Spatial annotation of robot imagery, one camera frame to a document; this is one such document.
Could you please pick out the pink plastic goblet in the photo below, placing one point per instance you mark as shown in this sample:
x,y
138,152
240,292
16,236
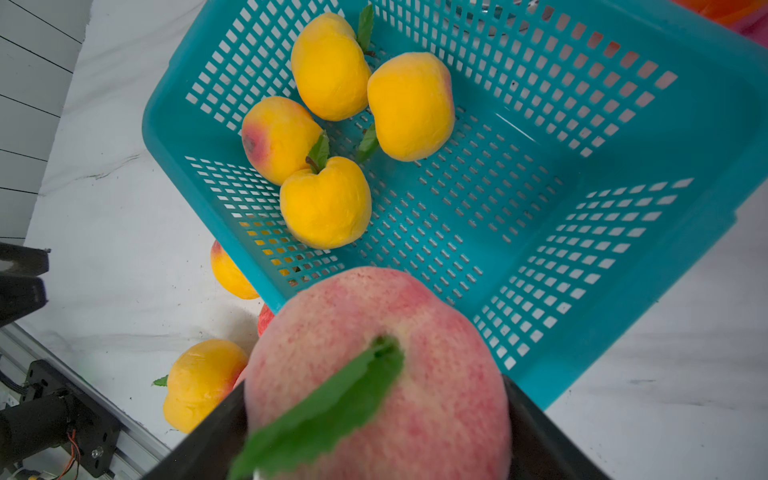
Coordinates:
x,y
753,27

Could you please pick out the yellow peach leaf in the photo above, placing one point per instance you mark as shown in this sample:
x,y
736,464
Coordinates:
x,y
200,379

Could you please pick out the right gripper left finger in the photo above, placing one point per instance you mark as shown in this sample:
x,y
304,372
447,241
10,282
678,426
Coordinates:
x,y
208,451

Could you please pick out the yellow peach with leaf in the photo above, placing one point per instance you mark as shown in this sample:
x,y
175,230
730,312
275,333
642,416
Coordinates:
x,y
329,68

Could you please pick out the yellow peach red spot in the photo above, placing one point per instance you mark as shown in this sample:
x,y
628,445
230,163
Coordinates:
x,y
277,135

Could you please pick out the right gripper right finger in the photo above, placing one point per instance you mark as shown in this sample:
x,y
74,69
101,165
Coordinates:
x,y
540,450

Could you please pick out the teal plastic basket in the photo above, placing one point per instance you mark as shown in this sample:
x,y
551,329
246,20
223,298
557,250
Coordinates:
x,y
600,149

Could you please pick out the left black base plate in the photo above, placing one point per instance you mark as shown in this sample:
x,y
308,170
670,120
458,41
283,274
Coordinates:
x,y
91,427

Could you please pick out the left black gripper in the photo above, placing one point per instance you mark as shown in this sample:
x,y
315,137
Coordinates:
x,y
22,288

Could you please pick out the pink peach bottom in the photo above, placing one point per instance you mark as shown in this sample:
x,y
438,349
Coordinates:
x,y
369,375

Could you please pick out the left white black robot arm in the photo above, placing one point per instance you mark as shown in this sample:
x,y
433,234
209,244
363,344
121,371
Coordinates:
x,y
39,424

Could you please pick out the aluminium mounting rail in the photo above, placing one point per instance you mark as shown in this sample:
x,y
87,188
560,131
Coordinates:
x,y
137,450

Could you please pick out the yellow red peach top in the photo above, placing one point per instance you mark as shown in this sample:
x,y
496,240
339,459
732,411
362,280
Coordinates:
x,y
229,275

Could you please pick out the orange plastic bowl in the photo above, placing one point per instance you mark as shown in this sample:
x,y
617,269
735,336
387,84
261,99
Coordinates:
x,y
725,12

